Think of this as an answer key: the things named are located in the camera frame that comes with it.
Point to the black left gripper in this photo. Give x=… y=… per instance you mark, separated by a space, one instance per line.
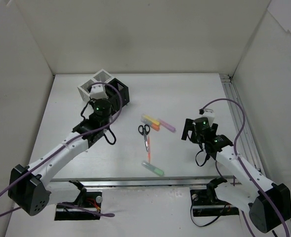
x=115 y=91

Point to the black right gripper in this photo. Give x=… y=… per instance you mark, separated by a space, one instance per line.
x=187 y=129

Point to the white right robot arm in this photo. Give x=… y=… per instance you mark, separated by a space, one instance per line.
x=267 y=204

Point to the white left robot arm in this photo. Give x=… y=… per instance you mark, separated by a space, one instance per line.
x=31 y=187

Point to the black mesh double container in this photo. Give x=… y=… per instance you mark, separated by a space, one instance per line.
x=121 y=88

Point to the purple highlighter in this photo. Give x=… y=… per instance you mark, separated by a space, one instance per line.
x=167 y=125

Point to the white mesh double container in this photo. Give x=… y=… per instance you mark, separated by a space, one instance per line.
x=85 y=87

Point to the orange highlighter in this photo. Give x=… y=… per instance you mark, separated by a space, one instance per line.
x=150 y=124

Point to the yellow highlighter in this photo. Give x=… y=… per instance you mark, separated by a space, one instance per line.
x=152 y=120

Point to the red-orange gel pen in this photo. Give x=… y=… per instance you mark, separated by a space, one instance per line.
x=148 y=147

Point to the green highlighter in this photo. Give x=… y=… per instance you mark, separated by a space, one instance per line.
x=153 y=168

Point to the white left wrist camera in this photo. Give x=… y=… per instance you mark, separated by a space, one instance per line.
x=98 y=92

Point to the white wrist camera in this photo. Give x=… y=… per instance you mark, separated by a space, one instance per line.
x=98 y=92
x=208 y=113

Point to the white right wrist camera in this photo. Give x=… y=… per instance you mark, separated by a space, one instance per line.
x=208 y=113

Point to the black handled scissors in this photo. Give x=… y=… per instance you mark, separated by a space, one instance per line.
x=144 y=131

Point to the aluminium front rail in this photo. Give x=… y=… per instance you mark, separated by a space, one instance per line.
x=146 y=182

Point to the aluminium side rail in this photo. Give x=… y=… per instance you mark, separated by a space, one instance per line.
x=246 y=144

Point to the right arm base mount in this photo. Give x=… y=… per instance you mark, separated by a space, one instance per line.
x=204 y=207

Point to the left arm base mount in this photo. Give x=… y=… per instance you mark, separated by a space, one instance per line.
x=92 y=202

